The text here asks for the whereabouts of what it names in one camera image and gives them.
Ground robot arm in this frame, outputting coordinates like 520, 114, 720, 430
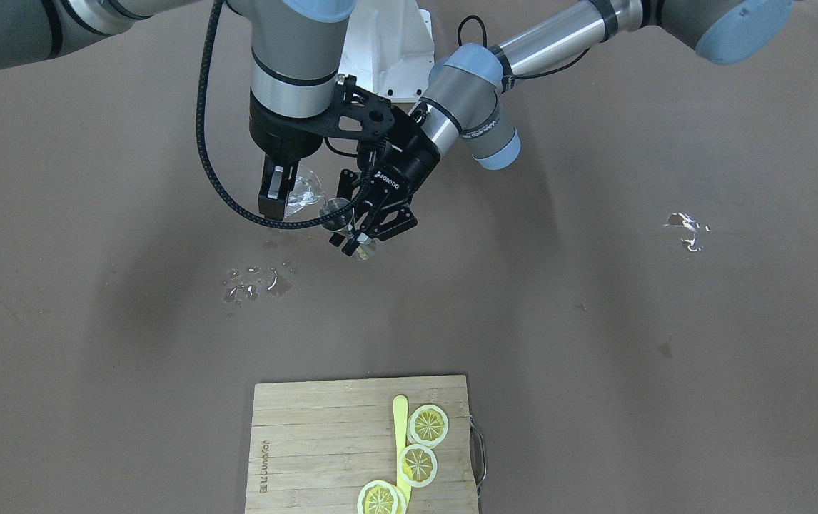
0, 1, 356, 230
321, 1, 793, 259

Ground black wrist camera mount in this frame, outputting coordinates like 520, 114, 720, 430
306, 73, 395, 142

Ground far lemon slice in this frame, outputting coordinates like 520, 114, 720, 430
355, 480, 407, 514

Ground yellow plastic knife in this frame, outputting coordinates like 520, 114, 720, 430
393, 395, 412, 513

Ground lemon slice near handle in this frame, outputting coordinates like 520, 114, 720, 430
407, 404, 449, 449

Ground wooden cutting board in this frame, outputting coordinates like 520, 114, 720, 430
245, 375, 480, 513

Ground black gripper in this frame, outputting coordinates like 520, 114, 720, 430
328, 123, 441, 258
249, 96, 322, 221

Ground black braided cable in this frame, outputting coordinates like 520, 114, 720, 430
196, 0, 374, 231

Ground middle lemon slice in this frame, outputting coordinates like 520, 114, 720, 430
397, 443, 439, 488

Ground clear glass measuring cup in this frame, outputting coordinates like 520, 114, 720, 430
285, 165, 327, 218

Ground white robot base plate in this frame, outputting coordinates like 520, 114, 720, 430
338, 1, 435, 104

